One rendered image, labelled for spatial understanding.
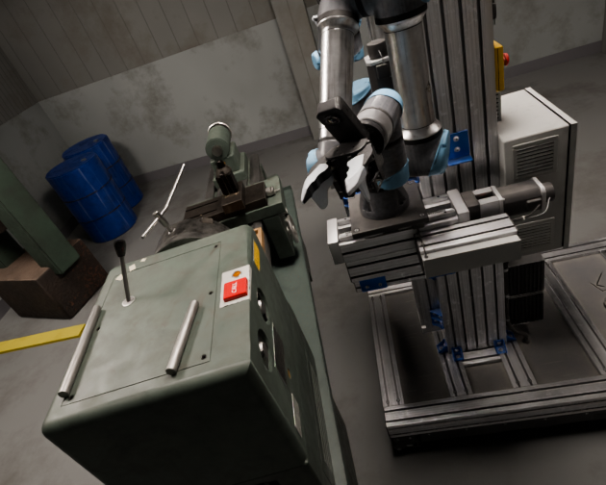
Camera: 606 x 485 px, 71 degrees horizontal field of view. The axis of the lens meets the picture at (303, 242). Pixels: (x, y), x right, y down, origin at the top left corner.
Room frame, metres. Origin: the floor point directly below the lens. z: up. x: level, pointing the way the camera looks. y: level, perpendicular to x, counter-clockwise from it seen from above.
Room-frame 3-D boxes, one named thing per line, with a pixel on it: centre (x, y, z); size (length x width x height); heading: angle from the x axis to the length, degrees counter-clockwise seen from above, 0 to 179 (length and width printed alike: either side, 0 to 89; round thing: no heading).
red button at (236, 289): (0.83, 0.20, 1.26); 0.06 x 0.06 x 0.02; 84
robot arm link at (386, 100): (0.79, -0.23, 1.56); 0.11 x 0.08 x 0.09; 145
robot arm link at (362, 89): (1.56, -0.40, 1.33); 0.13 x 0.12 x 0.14; 97
